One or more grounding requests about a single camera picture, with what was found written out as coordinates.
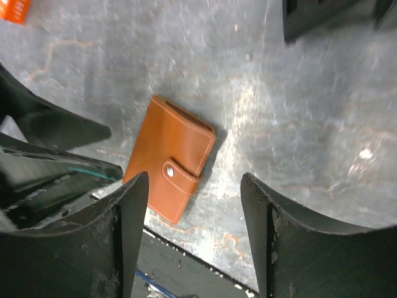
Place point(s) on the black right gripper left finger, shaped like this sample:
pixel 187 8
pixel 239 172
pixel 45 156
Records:
pixel 90 253

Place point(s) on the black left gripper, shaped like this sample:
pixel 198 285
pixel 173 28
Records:
pixel 37 182

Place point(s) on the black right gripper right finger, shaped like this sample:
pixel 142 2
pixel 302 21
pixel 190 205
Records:
pixel 298 252

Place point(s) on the tan leather card holder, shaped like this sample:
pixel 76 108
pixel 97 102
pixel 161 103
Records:
pixel 172 146

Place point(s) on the black card box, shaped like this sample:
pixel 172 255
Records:
pixel 300 17

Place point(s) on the orange product box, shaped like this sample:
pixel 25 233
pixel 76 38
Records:
pixel 14 11

